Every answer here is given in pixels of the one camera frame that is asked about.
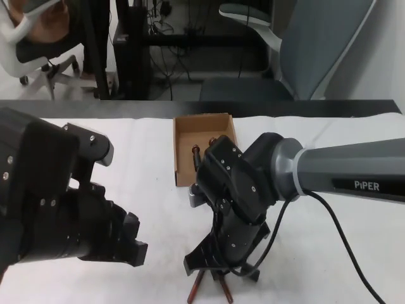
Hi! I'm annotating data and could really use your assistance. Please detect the cardboard box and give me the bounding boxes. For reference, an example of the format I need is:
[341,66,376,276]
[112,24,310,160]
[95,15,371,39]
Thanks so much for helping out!
[172,112,239,187]

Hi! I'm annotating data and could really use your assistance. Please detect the black computer tower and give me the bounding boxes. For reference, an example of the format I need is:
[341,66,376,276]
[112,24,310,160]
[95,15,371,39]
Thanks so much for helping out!
[113,22,151,100]

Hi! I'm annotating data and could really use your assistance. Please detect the white office chair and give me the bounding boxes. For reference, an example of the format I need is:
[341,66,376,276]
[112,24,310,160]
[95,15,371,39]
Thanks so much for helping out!
[0,0,80,99]

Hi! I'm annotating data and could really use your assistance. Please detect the grey office chair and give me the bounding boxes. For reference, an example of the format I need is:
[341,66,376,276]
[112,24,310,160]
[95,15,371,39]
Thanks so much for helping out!
[199,0,378,102]

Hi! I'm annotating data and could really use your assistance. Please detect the black cable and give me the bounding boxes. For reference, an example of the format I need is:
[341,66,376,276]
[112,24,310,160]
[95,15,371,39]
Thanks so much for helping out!
[229,198,292,276]
[302,189,392,304]

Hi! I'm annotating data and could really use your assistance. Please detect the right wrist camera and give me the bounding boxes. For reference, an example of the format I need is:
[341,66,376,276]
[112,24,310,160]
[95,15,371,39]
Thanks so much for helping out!
[188,186,205,208]

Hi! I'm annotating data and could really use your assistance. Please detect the black desk frame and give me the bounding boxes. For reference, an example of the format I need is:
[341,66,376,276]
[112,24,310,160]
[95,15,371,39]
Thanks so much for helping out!
[115,0,273,99]

